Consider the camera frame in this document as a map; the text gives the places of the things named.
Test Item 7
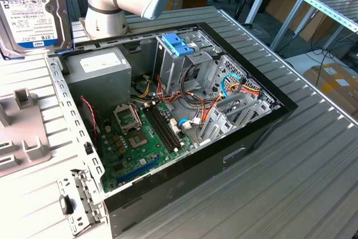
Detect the orange wire bundle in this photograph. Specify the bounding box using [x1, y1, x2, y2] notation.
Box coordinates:
[155, 75, 216, 119]

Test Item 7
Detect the long blue data wire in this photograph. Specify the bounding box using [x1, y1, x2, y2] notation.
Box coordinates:
[220, 73, 244, 99]

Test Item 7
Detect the black wire bundle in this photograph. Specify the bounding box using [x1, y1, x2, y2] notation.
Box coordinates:
[180, 62, 208, 106]

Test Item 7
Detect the blue expansion slot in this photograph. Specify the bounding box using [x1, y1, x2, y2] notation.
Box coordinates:
[116, 156, 162, 185]

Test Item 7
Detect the silver disk bay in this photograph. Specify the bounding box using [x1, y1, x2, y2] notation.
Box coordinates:
[200, 54, 282, 147]

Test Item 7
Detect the red black fan wire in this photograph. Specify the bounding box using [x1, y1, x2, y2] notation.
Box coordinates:
[80, 96, 99, 140]

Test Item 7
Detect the grey power supply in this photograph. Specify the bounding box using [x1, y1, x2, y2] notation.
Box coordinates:
[65, 47, 132, 111]

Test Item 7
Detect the green motherboard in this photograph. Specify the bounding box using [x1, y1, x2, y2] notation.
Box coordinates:
[99, 100, 196, 194]

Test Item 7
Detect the yellow wire bundle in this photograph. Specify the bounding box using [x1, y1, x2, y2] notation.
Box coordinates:
[136, 79, 154, 99]

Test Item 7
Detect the white board connector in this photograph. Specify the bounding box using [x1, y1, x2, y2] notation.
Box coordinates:
[169, 118, 180, 135]

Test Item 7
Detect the short blue wire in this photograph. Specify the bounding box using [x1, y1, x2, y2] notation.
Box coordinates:
[178, 118, 194, 131]

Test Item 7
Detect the black open PC case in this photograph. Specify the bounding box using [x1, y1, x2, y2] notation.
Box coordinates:
[41, 22, 299, 239]

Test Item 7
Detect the black RAM slot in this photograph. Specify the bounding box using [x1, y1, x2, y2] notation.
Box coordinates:
[147, 106, 175, 151]
[144, 106, 172, 152]
[153, 103, 181, 149]
[150, 104, 178, 150]

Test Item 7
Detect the black case latch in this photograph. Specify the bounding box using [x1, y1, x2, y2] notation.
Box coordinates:
[59, 195, 76, 217]

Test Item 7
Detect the silver optical drive cage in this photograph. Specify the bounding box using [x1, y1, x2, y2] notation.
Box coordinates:
[152, 30, 223, 97]

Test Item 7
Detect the hard disk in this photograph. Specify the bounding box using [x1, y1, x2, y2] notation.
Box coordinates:
[0, 0, 76, 60]

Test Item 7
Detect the grey parts rack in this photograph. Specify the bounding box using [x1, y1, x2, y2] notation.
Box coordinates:
[0, 87, 54, 179]

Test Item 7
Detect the metal socket cover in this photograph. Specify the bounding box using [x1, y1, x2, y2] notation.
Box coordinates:
[113, 104, 142, 134]

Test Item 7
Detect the CPU socket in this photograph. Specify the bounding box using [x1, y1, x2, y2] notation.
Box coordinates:
[127, 129, 149, 151]

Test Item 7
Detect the orange red power wire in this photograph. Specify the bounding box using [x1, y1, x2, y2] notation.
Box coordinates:
[197, 78, 262, 142]

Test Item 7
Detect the blue drive cage latch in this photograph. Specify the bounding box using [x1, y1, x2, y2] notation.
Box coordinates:
[161, 33, 196, 58]

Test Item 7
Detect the large cardboard box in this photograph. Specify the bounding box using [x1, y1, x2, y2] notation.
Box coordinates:
[303, 63, 358, 116]

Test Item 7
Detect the metal slat shelf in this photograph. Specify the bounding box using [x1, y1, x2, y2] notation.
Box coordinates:
[270, 0, 358, 52]

